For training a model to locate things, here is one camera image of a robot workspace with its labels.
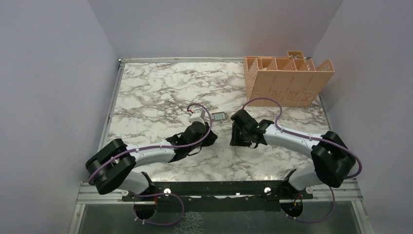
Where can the orange desk organizer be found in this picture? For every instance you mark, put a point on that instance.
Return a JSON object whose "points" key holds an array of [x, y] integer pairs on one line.
{"points": [[292, 81]]}

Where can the grey teal staple box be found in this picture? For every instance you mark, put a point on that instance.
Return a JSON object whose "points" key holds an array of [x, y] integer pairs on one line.
{"points": [[218, 116]]}

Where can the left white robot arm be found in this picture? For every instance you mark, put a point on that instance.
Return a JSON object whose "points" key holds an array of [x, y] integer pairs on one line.
{"points": [[112, 166]]}

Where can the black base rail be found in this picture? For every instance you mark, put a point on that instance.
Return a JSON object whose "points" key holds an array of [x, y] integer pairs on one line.
{"points": [[224, 196]]}

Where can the aluminium table frame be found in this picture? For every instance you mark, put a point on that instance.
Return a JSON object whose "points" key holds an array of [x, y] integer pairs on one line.
{"points": [[112, 215]]}

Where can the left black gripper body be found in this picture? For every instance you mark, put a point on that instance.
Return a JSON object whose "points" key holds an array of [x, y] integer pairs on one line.
{"points": [[207, 140]]}

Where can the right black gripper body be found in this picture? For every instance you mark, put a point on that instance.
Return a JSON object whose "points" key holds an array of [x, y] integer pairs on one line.
{"points": [[244, 133]]}

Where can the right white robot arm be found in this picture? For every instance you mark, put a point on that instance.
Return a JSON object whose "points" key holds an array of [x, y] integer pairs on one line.
{"points": [[331, 162]]}

